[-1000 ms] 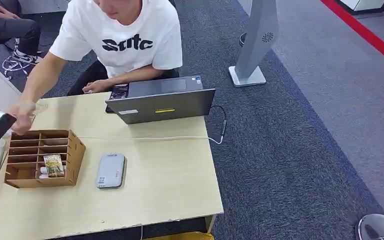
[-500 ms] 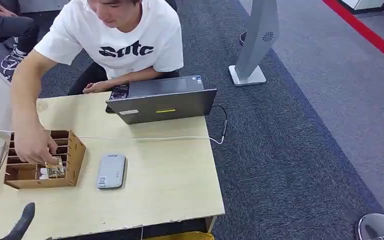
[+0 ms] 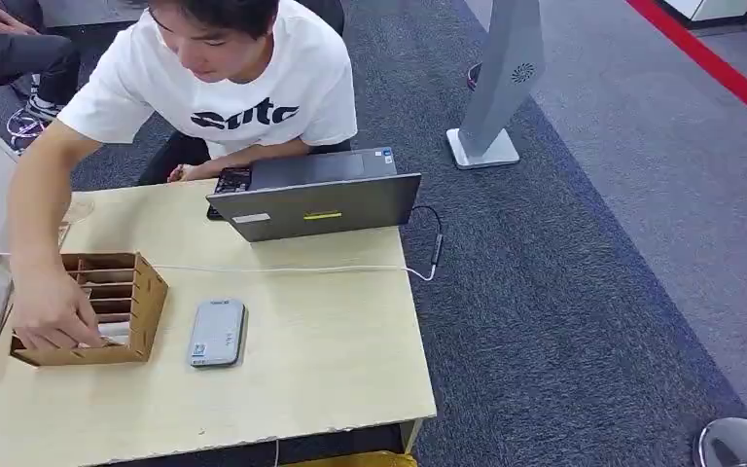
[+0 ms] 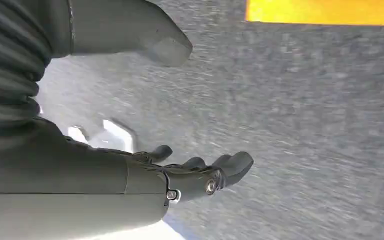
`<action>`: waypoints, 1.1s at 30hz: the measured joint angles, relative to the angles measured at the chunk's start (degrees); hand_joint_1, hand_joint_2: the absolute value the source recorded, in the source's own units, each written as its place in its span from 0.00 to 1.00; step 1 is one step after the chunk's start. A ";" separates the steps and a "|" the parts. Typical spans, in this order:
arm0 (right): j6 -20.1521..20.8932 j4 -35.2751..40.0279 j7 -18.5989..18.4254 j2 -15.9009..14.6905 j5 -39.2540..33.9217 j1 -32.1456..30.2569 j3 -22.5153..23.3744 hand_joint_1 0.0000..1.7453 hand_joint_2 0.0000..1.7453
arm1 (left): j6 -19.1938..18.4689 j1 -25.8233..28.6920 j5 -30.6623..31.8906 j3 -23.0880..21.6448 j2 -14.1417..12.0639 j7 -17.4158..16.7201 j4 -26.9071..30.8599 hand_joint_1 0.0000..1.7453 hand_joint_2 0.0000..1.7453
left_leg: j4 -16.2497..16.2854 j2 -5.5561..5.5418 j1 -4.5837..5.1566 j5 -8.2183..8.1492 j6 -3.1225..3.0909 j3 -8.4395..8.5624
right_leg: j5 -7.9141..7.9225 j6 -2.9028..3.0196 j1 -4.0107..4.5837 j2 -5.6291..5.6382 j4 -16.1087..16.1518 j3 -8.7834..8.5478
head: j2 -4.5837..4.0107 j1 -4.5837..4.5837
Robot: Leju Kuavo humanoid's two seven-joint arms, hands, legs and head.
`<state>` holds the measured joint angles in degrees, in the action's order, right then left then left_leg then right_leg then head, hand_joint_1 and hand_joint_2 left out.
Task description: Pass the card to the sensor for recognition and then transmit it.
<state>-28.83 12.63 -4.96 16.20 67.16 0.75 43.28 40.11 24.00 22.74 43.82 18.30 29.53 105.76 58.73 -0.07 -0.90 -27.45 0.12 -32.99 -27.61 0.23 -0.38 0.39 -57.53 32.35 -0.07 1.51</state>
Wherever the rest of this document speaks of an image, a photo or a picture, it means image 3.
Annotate yellow object under desk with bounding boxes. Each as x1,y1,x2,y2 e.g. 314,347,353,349
279,450,418,467

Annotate person in white shirt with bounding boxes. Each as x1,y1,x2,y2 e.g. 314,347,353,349
6,0,359,352

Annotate long white cable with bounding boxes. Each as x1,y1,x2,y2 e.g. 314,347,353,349
0,251,436,283

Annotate grey laptop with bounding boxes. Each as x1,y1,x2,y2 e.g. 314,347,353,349
205,146,423,243

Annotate black adapter cable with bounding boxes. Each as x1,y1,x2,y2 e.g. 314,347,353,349
409,204,445,267

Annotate white black-edged floor unit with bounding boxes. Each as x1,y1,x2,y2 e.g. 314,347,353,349
657,0,747,30

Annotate person's right hand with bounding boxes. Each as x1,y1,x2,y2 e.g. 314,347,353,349
9,264,107,352

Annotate tangled white floor cables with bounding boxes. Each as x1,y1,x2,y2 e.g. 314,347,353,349
6,106,50,153

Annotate person's left hand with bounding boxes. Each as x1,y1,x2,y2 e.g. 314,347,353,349
166,162,210,184

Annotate clear plastic holder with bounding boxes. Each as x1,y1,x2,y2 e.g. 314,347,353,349
60,196,95,227

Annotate wooden card box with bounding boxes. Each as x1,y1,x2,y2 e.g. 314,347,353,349
9,251,170,369

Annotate white card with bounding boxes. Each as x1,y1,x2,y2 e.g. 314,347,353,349
99,322,132,347

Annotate person in dark clothes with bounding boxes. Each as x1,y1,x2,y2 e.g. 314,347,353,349
0,0,82,124

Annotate grey floor stand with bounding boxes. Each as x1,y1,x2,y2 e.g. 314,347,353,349
445,0,548,171

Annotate red floor tape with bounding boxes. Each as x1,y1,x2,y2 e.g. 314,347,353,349
624,0,747,138

